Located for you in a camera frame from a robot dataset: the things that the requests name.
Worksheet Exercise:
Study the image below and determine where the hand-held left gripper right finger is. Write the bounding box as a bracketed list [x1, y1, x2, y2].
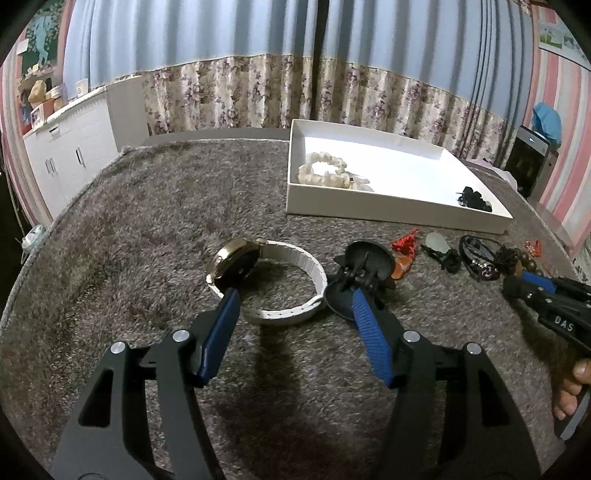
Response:
[352, 288, 543, 480]

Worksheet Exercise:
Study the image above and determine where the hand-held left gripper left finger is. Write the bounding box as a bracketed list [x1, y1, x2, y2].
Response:
[50, 287, 242, 480]

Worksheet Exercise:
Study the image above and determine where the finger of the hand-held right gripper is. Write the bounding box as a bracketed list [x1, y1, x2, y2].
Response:
[519, 271, 559, 295]
[502, 276, 550, 319]

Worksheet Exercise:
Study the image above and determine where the brown wooden bead bracelet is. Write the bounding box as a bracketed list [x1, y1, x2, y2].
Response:
[496, 246, 541, 278]

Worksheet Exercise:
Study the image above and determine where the black cord bracelet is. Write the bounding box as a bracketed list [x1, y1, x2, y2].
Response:
[459, 234, 502, 282]

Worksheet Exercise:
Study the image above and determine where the white band wristwatch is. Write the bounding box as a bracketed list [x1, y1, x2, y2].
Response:
[205, 237, 328, 326]

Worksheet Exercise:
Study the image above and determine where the pale pendant with black cord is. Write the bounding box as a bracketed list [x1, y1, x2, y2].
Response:
[420, 232, 461, 274]

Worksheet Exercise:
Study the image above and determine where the orange pendant with red knot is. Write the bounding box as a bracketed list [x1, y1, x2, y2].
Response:
[390, 228, 420, 281]

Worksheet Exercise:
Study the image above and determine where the white shallow tray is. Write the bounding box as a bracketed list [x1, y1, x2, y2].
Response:
[285, 119, 515, 235]

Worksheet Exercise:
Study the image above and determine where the person's right hand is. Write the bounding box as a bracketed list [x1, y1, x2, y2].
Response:
[551, 357, 591, 423]

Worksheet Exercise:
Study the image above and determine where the black scrunchie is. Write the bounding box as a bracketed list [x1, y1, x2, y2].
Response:
[455, 186, 494, 213]

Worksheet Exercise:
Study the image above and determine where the black air purifier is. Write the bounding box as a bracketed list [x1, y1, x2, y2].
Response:
[503, 126, 552, 197]

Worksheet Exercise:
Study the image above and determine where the pink plastic bag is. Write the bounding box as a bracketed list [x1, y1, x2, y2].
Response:
[466, 157, 519, 188]

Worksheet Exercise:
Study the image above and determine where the grey shaggy blanket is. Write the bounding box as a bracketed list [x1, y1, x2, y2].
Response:
[0, 138, 591, 480]

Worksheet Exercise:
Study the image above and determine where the blue cloth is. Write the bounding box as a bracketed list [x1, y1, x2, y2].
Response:
[531, 102, 563, 147]

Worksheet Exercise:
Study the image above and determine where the clear plastic cup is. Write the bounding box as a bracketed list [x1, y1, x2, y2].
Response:
[21, 225, 47, 252]

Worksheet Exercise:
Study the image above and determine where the white cabinet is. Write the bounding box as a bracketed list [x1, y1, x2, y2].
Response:
[23, 83, 151, 217]

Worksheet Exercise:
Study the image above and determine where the blue floral curtain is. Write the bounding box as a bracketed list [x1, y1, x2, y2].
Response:
[314, 0, 541, 167]
[62, 0, 319, 139]

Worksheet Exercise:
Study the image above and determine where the white chunky bead bracelet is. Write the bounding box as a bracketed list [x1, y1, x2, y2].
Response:
[297, 150, 374, 192]

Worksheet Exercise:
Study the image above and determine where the green wall poster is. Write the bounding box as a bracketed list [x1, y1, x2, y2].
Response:
[23, 0, 70, 70]

